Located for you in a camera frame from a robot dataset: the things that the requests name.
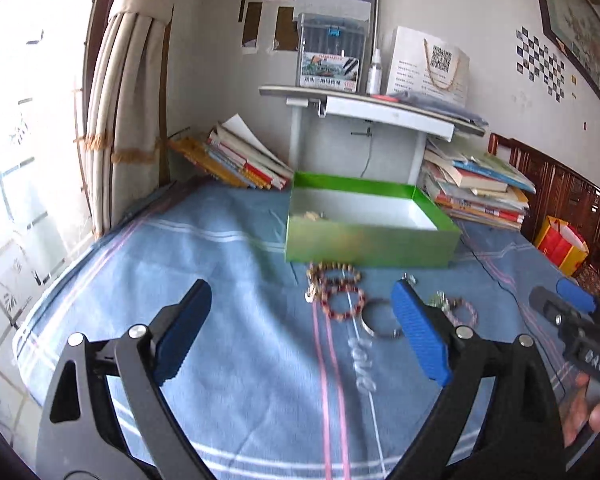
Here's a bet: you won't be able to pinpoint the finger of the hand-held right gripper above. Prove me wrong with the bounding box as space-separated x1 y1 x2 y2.
556 277 600 326
529 286 583 333

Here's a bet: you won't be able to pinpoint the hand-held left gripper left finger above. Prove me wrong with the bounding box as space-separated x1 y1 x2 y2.
37 279 216 480

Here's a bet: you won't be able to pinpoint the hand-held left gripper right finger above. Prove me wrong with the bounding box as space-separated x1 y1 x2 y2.
387 279 568 480

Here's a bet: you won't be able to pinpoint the silver bangle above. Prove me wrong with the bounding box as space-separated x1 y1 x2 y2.
361 299 405 341

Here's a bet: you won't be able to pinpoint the pink beaded bracelet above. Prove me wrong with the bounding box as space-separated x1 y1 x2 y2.
442 298 478 328

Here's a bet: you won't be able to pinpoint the red-brown beaded bracelet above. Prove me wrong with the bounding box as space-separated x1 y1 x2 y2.
326 285 368 320

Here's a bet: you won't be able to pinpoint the green cardboard box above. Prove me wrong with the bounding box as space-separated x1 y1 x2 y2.
285 171 462 268

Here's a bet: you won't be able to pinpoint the tan beaded bracelet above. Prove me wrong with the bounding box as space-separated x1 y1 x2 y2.
306 261 363 305

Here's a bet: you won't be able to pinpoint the person's right hand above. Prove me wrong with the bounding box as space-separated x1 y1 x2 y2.
562 374 600 448

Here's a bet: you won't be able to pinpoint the yellow red shopping bag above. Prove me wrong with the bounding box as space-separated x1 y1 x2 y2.
535 216 590 277

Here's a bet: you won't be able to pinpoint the blue striped bed sheet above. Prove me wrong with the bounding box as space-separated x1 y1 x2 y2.
12 175 581 480

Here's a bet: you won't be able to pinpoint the carved wooden headboard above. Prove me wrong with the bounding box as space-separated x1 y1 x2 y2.
487 132 600 261

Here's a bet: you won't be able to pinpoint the flat stack of books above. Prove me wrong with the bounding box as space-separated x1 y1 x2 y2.
419 137 537 232

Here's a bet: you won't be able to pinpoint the leaning pile of books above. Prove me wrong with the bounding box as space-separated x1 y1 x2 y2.
167 114 295 192

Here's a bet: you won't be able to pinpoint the dark grey pouch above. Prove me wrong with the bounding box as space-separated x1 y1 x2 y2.
390 91 488 126

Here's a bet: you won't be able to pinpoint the small white grey desk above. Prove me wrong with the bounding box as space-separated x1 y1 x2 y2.
259 85 488 187

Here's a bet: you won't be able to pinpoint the frosted patterned window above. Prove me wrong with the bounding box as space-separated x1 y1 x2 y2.
0 0 116 461

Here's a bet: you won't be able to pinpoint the beige curtain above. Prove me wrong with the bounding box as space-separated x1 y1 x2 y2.
82 0 176 241

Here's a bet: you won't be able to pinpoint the white spray bottle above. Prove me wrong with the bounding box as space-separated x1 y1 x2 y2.
366 49 384 96

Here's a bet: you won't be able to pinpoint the white paper bag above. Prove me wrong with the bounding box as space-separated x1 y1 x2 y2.
386 26 470 106

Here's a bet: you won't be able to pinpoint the clear marker pen case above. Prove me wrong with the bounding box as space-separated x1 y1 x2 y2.
297 12 371 93

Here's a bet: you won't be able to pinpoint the metal pole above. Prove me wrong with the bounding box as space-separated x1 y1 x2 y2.
372 0 384 51

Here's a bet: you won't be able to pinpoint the black cable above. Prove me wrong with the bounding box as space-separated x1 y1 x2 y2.
460 237 538 341

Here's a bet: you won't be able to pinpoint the checkered wall stickers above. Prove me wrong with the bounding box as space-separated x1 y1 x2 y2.
516 27 566 102

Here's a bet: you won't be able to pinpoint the framed wall picture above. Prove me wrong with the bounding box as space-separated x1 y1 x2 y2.
528 0 600 133

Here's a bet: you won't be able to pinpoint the brown wall sticker patches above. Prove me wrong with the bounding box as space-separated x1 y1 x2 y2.
239 0 301 53

